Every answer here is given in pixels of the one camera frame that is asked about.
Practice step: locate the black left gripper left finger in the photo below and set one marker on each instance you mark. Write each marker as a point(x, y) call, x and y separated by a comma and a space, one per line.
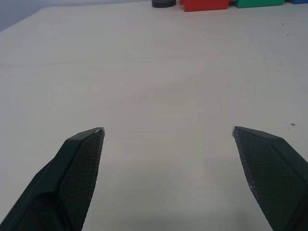
point(72, 178)

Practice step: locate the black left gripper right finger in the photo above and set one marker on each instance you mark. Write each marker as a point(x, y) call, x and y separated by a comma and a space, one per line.
point(272, 173)

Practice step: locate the green plastic storage bin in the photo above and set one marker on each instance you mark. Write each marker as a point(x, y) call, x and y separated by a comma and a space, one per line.
point(260, 3)

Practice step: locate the blue plastic storage bin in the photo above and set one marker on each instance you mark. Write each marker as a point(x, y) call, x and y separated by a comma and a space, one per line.
point(299, 1)

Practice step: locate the red plastic storage bin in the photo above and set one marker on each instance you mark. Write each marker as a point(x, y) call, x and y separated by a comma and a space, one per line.
point(204, 5)

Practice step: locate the dark grey round holder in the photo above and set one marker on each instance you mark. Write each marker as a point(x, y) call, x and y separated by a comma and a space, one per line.
point(163, 3)

